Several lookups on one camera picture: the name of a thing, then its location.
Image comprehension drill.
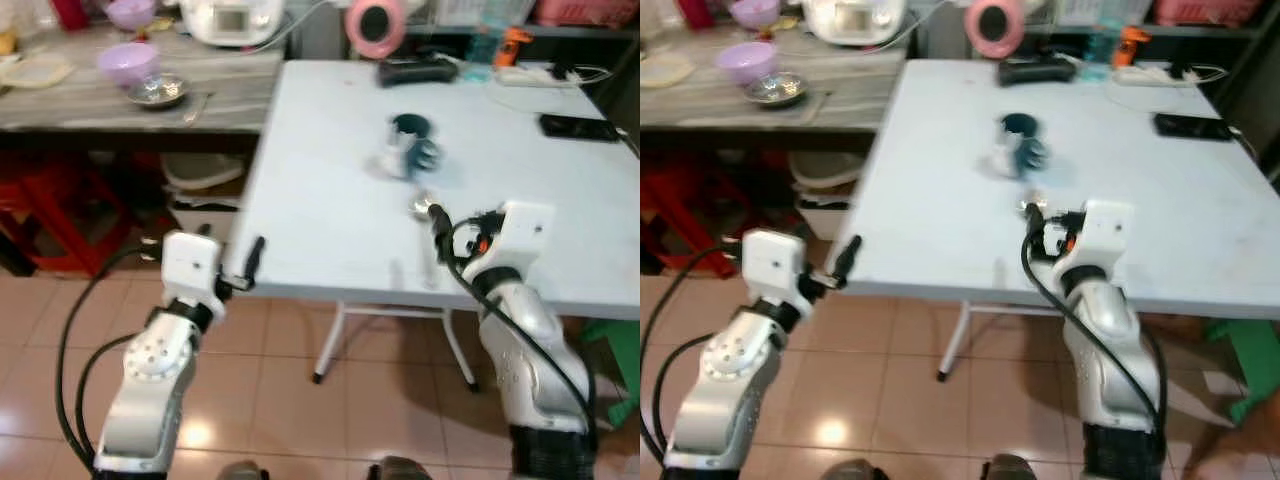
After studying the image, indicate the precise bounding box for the white and teal cup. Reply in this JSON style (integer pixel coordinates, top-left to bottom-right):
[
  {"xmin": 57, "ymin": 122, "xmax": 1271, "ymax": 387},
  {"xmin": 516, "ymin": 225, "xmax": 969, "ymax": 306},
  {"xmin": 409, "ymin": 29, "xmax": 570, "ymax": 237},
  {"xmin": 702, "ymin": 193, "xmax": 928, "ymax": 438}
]
[
  {"xmin": 364, "ymin": 113, "xmax": 443, "ymax": 182},
  {"xmin": 988, "ymin": 113, "xmax": 1053, "ymax": 182}
]

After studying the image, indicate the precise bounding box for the white folding table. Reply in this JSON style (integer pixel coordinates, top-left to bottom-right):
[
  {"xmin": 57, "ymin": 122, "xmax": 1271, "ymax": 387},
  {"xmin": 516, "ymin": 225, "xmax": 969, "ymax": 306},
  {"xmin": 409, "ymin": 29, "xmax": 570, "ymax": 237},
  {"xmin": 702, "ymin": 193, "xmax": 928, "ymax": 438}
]
[
  {"xmin": 834, "ymin": 57, "xmax": 1280, "ymax": 385},
  {"xmin": 224, "ymin": 59, "xmax": 641, "ymax": 387}
]

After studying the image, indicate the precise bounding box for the white plastic bucket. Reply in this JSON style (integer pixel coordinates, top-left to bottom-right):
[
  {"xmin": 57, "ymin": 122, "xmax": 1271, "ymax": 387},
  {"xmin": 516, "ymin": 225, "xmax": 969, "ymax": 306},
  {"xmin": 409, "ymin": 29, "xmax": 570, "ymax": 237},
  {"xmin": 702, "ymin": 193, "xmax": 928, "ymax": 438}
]
[
  {"xmin": 160, "ymin": 152, "xmax": 247, "ymax": 198},
  {"xmin": 787, "ymin": 152, "xmax": 867, "ymax": 198}
]

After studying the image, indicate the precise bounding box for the red plastic stool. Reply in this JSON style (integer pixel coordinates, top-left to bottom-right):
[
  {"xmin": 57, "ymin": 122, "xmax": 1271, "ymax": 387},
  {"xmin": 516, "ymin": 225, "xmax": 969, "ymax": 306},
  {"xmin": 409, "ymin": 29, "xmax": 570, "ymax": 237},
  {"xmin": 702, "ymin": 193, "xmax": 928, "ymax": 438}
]
[
  {"xmin": 0, "ymin": 153, "xmax": 133, "ymax": 277},
  {"xmin": 640, "ymin": 153, "xmax": 749, "ymax": 277}
]

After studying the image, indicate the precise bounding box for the black smartphone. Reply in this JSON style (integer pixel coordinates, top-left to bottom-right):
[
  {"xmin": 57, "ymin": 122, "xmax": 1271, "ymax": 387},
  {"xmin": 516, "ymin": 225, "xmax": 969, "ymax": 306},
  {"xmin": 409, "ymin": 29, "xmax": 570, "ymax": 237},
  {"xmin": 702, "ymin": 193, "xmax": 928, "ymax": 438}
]
[
  {"xmin": 539, "ymin": 113, "xmax": 622, "ymax": 144},
  {"xmin": 1154, "ymin": 112, "xmax": 1237, "ymax": 143}
]

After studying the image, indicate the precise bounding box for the black pouch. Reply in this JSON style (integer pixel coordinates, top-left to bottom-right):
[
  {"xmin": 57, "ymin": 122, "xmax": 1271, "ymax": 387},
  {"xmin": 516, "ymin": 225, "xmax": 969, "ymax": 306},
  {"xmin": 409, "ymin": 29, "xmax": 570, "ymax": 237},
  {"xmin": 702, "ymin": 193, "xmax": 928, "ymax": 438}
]
[
  {"xmin": 377, "ymin": 57, "xmax": 460, "ymax": 90},
  {"xmin": 996, "ymin": 55, "xmax": 1077, "ymax": 87}
]

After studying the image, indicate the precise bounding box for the grey wooden counter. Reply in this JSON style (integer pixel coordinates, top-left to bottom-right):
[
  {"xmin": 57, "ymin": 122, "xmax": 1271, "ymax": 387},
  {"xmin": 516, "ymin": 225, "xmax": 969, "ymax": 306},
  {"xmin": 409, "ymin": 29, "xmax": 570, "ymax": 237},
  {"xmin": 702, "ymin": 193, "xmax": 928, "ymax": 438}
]
[
  {"xmin": 640, "ymin": 28, "xmax": 908, "ymax": 134},
  {"xmin": 0, "ymin": 28, "xmax": 288, "ymax": 137}
]

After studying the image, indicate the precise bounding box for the white power strip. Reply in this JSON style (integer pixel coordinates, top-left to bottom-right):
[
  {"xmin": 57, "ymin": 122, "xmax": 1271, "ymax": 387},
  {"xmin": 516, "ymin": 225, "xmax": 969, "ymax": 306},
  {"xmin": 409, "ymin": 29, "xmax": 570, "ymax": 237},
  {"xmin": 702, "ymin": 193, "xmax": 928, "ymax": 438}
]
[
  {"xmin": 1114, "ymin": 62, "xmax": 1202, "ymax": 86},
  {"xmin": 499, "ymin": 64, "xmax": 587, "ymax": 88}
]

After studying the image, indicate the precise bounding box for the clear blue water bottle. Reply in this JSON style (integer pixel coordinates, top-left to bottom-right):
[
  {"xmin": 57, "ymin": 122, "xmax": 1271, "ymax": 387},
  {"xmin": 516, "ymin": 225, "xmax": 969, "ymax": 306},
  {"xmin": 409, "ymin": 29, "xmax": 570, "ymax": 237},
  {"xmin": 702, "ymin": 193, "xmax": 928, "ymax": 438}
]
[
  {"xmin": 1084, "ymin": 25, "xmax": 1116, "ymax": 82},
  {"xmin": 464, "ymin": 25, "xmax": 498, "ymax": 82}
]

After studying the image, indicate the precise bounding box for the steel bowl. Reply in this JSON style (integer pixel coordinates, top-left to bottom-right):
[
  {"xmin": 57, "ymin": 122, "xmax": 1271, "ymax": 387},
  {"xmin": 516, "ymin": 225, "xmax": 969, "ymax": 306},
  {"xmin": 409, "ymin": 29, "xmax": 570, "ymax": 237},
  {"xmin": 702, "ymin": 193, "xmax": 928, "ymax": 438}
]
[
  {"xmin": 744, "ymin": 72, "xmax": 810, "ymax": 108},
  {"xmin": 125, "ymin": 74, "xmax": 190, "ymax": 110}
]

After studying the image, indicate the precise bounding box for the green plastic stool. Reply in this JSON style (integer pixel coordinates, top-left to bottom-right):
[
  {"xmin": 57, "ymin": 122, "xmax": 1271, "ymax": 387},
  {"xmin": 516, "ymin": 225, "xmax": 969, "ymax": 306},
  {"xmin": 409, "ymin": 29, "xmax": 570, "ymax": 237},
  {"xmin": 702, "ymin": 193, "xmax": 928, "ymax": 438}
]
[
  {"xmin": 1204, "ymin": 317, "xmax": 1280, "ymax": 424},
  {"xmin": 580, "ymin": 317, "xmax": 641, "ymax": 428}
]

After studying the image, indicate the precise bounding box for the pink round fan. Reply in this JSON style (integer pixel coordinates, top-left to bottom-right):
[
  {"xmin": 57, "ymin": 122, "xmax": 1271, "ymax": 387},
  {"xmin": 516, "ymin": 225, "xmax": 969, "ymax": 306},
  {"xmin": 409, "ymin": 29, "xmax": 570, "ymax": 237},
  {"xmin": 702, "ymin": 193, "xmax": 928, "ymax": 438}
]
[
  {"xmin": 964, "ymin": 0, "xmax": 1027, "ymax": 60},
  {"xmin": 344, "ymin": 0, "xmax": 407, "ymax": 60}
]

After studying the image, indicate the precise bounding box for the large purple plastic bowl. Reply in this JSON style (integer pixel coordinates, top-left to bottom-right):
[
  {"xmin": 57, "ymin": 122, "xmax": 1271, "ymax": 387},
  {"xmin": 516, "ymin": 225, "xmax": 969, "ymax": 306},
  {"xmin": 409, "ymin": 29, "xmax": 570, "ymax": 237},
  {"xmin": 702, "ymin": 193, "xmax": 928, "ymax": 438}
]
[
  {"xmin": 715, "ymin": 41, "xmax": 780, "ymax": 87},
  {"xmin": 97, "ymin": 42, "xmax": 162, "ymax": 90}
]

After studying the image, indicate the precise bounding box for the white rice cooker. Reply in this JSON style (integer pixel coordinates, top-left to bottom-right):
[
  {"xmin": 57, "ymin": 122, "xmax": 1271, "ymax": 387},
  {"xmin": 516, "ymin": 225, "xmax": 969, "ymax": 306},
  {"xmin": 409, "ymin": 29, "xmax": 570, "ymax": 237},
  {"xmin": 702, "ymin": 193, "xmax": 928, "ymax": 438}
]
[
  {"xmin": 179, "ymin": 0, "xmax": 287, "ymax": 49},
  {"xmin": 800, "ymin": 0, "xmax": 907, "ymax": 47}
]

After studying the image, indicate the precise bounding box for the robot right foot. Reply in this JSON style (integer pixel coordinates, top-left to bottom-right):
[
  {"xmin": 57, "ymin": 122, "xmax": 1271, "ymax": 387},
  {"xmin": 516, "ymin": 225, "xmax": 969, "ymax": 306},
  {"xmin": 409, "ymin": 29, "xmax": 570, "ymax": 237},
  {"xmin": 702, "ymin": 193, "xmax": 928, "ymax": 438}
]
[
  {"xmin": 979, "ymin": 455, "xmax": 1038, "ymax": 480},
  {"xmin": 364, "ymin": 455, "xmax": 437, "ymax": 480}
]

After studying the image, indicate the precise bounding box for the red plastic basket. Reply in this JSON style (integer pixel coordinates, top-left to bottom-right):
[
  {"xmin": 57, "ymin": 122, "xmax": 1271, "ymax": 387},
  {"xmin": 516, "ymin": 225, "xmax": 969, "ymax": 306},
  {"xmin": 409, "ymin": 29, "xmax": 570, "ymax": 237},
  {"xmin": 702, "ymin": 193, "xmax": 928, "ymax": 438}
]
[
  {"xmin": 529, "ymin": 0, "xmax": 617, "ymax": 29},
  {"xmin": 1154, "ymin": 0, "xmax": 1263, "ymax": 29}
]

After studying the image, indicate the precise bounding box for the cream plate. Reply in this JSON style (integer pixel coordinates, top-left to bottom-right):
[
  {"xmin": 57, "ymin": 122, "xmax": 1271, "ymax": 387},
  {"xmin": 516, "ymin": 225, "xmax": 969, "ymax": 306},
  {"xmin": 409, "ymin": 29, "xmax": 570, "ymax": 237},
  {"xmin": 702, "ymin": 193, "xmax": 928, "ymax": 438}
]
[
  {"xmin": 0, "ymin": 55, "xmax": 77, "ymax": 92},
  {"xmin": 640, "ymin": 52, "xmax": 695, "ymax": 90}
]

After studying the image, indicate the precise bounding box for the small purple plastic bowl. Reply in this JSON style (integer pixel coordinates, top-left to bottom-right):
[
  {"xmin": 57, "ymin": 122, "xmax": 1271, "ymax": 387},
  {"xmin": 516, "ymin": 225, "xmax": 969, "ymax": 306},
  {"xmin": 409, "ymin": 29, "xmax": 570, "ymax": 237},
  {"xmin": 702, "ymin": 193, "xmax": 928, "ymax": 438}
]
[
  {"xmin": 728, "ymin": 0, "xmax": 782, "ymax": 30},
  {"xmin": 105, "ymin": 0, "xmax": 159, "ymax": 30}
]

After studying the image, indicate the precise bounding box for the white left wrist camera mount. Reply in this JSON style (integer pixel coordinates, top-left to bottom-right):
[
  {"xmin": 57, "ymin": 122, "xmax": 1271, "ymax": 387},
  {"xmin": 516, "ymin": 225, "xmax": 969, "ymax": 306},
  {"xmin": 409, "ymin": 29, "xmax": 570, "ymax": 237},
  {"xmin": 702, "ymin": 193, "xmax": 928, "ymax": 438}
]
[
  {"xmin": 160, "ymin": 230, "xmax": 224, "ymax": 307},
  {"xmin": 742, "ymin": 228, "xmax": 810, "ymax": 307}
]

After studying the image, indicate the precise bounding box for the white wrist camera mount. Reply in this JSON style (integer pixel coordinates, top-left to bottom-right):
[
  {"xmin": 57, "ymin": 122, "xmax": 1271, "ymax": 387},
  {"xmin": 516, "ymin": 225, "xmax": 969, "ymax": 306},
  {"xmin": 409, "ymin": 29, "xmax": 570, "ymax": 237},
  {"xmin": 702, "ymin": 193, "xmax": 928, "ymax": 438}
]
[
  {"xmin": 742, "ymin": 228, "xmax": 810, "ymax": 307},
  {"xmin": 1068, "ymin": 198, "xmax": 1138, "ymax": 270},
  {"xmin": 160, "ymin": 230, "xmax": 224, "ymax": 307},
  {"xmin": 480, "ymin": 200, "xmax": 557, "ymax": 272}
]

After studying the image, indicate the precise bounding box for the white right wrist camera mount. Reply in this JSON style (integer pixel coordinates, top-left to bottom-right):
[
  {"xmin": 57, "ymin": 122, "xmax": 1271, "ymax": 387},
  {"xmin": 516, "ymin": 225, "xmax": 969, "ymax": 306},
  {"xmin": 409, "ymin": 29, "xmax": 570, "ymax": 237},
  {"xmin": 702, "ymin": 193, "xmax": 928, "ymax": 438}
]
[
  {"xmin": 1068, "ymin": 198, "xmax": 1138, "ymax": 270},
  {"xmin": 480, "ymin": 200, "xmax": 557, "ymax": 272}
]

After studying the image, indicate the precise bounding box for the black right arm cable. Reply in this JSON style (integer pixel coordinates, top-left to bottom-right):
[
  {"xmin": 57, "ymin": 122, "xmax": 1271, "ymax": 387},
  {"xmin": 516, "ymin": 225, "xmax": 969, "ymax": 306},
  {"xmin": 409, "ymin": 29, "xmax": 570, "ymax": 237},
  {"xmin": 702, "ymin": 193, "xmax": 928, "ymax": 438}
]
[
  {"xmin": 440, "ymin": 214, "xmax": 598, "ymax": 441},
  {"xmin": 1020, "ymin": 212, "xmax": 1171, "ymax": 441}
]

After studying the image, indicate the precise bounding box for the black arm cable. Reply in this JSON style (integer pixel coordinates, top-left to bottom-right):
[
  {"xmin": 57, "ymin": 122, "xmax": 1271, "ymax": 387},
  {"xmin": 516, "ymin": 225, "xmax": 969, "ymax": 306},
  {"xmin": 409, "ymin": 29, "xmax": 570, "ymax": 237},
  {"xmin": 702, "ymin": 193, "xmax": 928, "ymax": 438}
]
[
  {"xmin": 1020, "ymin": 212, "xmax": 1171, "ymax": 441},
  {"xmin": 440, "ymin": 214, "xmax": 598, "ymax": 441},
  {"xmin": 54, "ymin": 244, "xmax": 163, "ymax": 471},
  {"xmin": 640, "ymin": 244, "xmax": 746, "ymax": 466}
]

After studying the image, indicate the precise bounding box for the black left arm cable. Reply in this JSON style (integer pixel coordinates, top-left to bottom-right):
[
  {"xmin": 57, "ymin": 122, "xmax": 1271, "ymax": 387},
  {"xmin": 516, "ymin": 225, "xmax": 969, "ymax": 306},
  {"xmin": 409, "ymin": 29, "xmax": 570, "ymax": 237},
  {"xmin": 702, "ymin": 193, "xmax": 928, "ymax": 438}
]
[
  {"xmin": 640, "ymin": 244, "xmax": 746, "ymax": 466},
  {"xmin": 54, "ymin": 244, "xmax": 163, "ymax": 471}
]

